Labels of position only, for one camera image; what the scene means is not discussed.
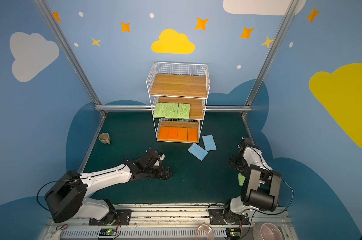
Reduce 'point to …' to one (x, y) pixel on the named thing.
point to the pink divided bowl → (265, 231)
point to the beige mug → (104, 138)
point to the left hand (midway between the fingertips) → (167, 172)
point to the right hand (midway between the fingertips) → (237, 167)
